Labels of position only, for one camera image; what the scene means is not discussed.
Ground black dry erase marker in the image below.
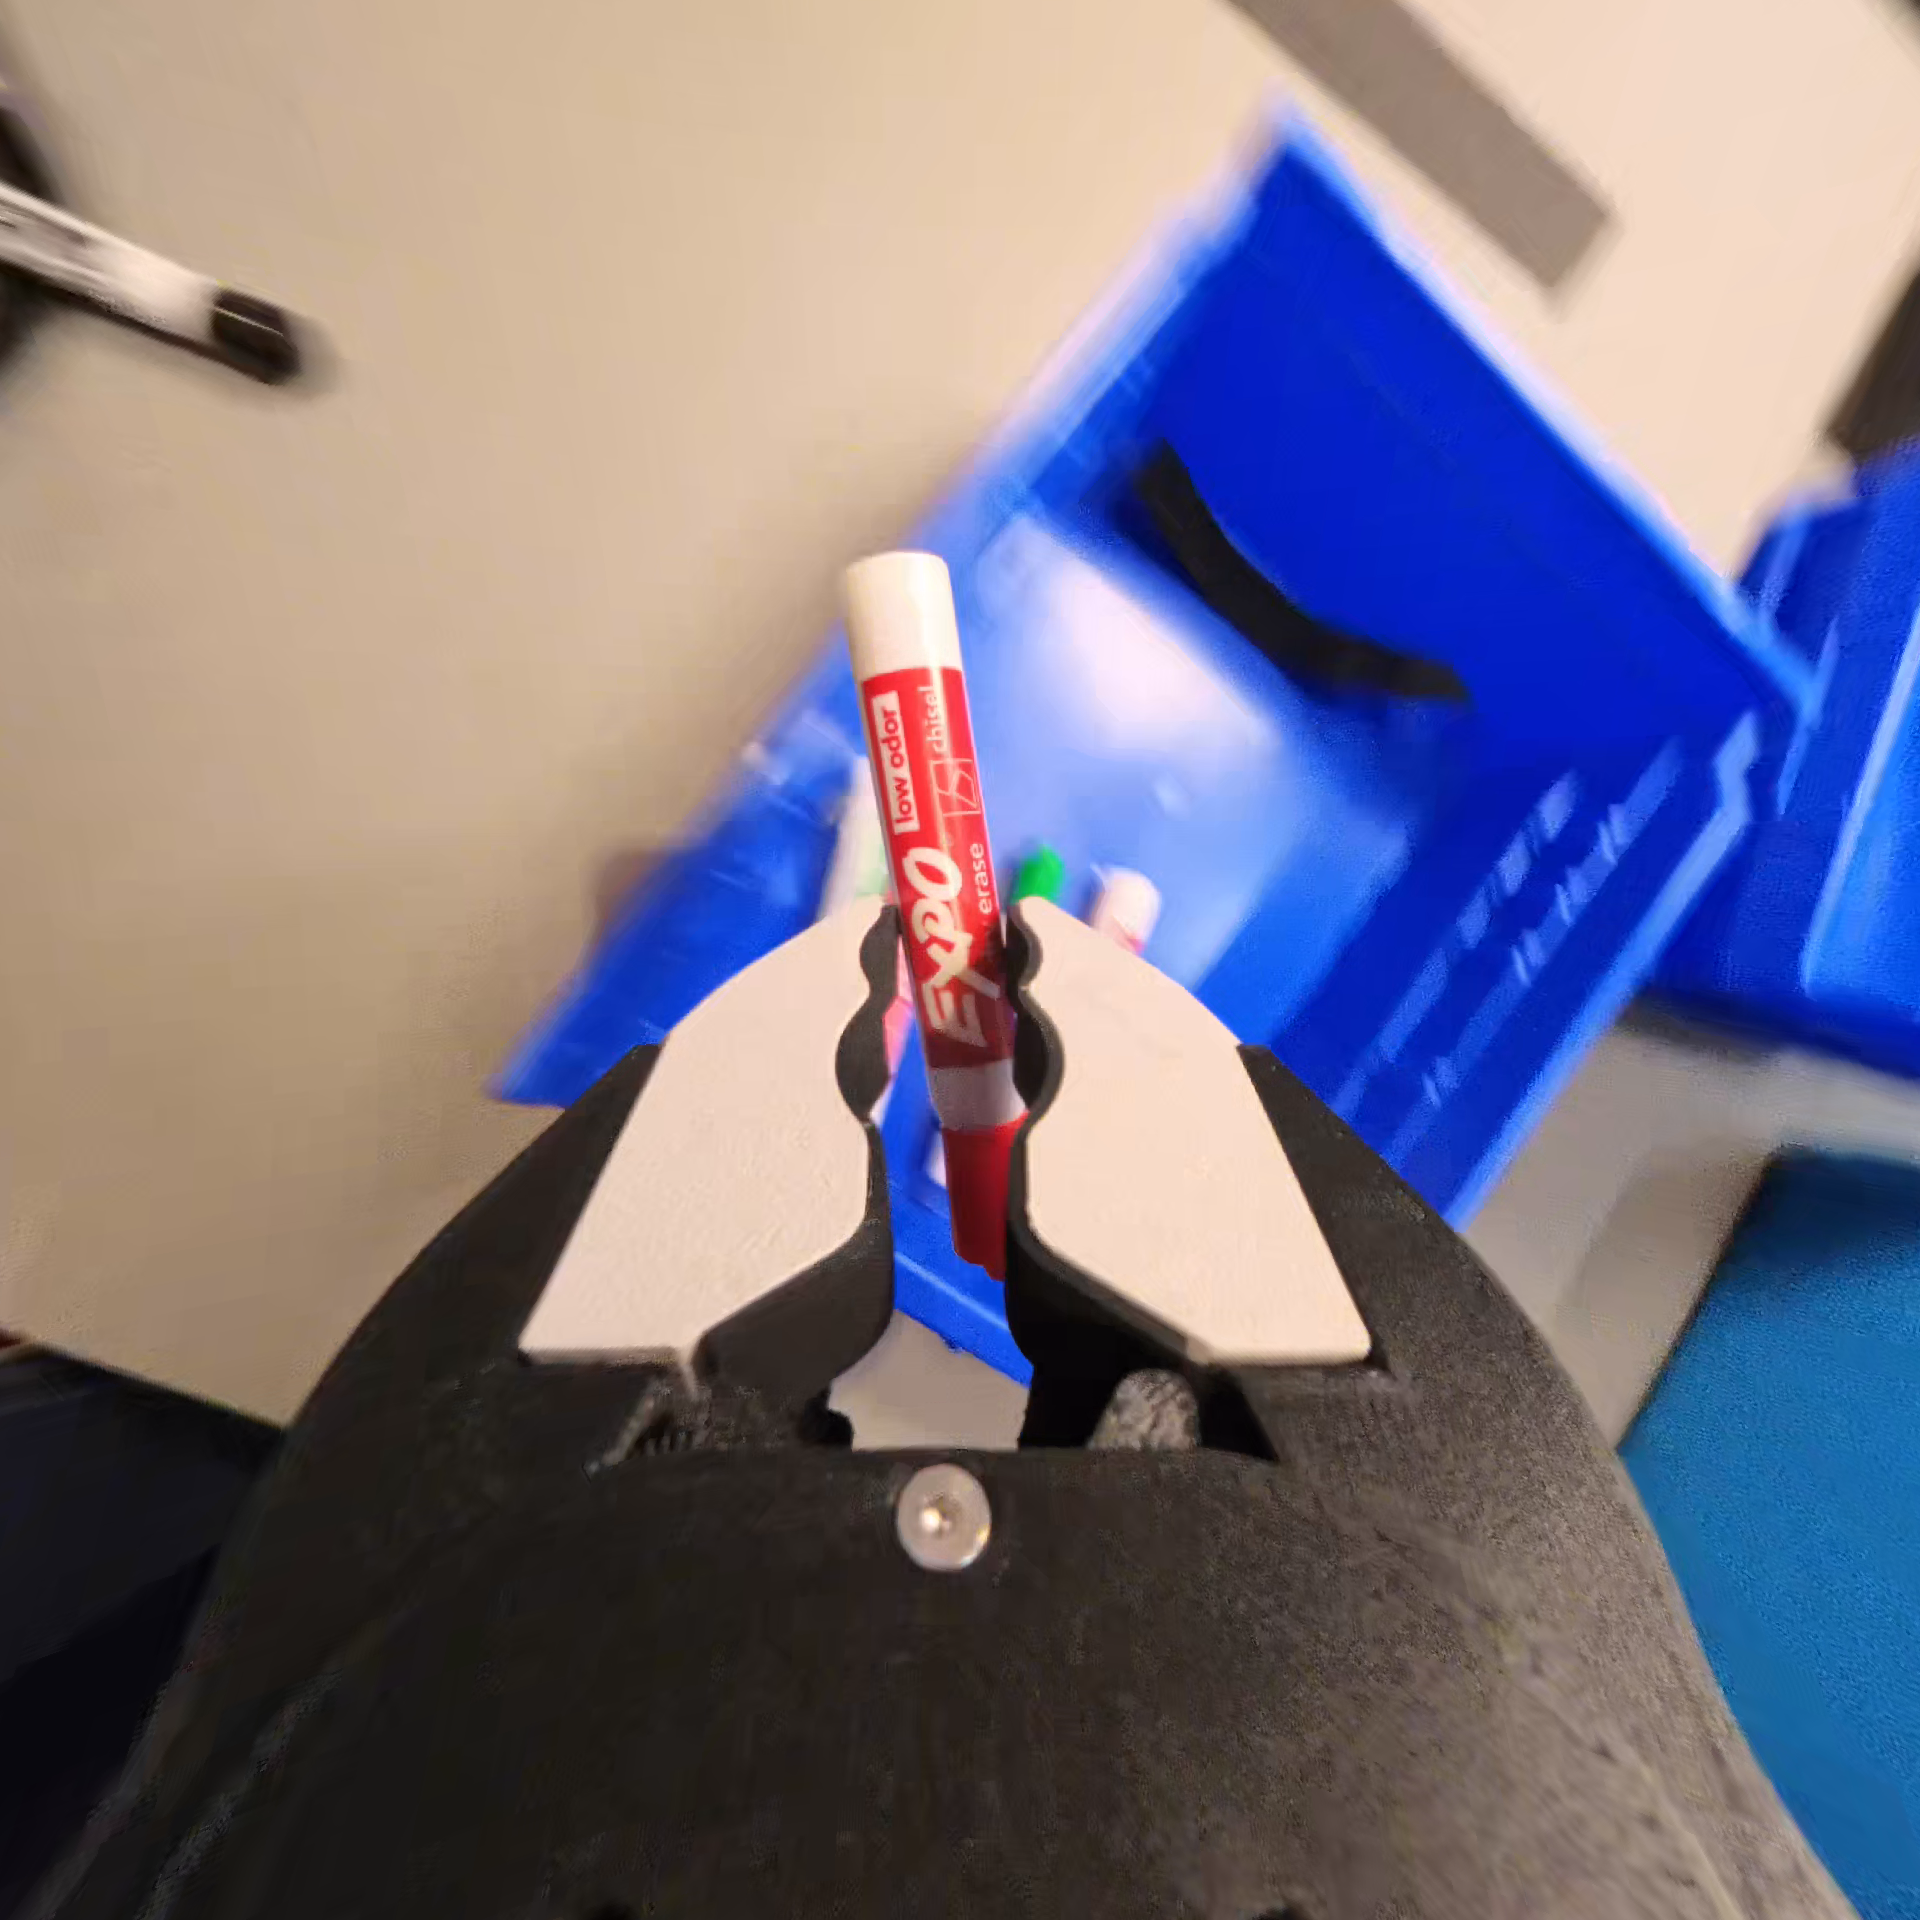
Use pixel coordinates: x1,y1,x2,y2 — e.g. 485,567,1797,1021
0,172,312,388

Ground dark zip jacket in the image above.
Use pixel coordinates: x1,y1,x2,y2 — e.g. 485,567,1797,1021
0,1345,288,1833

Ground thin black strap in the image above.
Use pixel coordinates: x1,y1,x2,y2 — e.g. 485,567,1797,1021
1123,441,1475,713

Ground red dry erase marker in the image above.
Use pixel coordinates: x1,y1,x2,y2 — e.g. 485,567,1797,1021
1084,861,1168,951
839,546,1040,1280

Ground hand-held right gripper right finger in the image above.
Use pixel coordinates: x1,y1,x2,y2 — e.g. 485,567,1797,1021
1003,900,1379,1384

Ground blue plastic bin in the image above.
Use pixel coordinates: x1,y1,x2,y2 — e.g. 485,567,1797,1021
493,114,1819,1388
1660,445,1920,1082

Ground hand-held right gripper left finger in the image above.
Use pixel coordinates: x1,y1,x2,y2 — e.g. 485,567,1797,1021
520,900,903,1384

